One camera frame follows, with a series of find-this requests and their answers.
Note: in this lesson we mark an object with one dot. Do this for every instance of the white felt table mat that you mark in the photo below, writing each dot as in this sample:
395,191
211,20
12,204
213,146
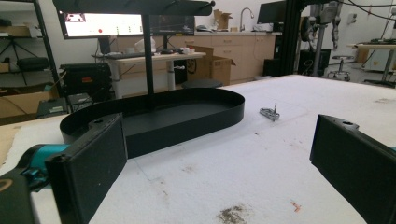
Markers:
249,161

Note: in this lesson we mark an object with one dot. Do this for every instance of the flat black device box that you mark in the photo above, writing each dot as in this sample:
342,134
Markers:
80,101
52,108

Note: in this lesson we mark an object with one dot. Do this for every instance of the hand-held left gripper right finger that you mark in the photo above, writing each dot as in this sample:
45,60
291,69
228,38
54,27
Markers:
355,165

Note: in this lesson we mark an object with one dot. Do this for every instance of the white plastic jug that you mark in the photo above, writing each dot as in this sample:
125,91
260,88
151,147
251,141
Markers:
140,46

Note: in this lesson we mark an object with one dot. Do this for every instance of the brown cardboard box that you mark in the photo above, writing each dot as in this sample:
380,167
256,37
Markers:
18,105

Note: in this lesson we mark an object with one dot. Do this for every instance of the black two-tier oval tray stand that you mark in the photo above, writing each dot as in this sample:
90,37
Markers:
186,124

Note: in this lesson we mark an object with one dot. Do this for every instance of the wooden work table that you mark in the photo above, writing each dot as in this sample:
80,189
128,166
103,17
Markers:
378,47

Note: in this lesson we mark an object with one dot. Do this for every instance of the metal swivel stool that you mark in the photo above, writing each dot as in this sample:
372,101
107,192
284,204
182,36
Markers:
341,67

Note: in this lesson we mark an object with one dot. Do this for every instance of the lit computer monitor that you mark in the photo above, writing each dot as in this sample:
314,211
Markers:
102,25

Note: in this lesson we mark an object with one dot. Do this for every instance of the small silver metal clip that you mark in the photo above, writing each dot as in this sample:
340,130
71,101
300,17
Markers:
270,113

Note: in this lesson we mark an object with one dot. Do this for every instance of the black metal frame post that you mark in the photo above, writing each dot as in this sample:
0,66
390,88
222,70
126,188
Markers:
291,37

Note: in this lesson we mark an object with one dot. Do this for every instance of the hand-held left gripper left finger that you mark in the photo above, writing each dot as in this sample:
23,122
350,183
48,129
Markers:
90,168

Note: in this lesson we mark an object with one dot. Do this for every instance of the black keyboard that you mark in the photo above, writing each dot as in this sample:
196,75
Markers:
129,56

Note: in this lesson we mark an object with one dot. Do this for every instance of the black equipment case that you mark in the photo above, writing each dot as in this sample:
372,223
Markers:
85,81

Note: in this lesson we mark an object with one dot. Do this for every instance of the dark computer monitor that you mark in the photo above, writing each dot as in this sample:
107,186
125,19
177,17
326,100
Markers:
174,25

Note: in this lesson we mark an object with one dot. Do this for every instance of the large open cardboard box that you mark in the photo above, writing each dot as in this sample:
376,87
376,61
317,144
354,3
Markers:
214,68

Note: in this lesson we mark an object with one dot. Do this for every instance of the wooden cabinet counter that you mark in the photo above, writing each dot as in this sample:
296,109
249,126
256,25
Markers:
243,53

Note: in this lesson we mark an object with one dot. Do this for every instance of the chrome sink faucet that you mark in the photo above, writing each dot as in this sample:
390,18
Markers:
243,15

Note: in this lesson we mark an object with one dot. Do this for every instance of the light wooden desk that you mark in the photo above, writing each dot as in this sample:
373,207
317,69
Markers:
174,58

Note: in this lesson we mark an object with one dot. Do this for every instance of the black switched-off monitor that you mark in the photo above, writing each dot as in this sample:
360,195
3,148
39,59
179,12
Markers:
271,11

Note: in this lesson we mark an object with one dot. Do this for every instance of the small open cardboard box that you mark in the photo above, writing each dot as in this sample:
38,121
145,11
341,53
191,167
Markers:
222,20

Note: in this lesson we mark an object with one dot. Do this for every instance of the black metal shelf rack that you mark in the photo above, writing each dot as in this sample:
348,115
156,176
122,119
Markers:
46,56

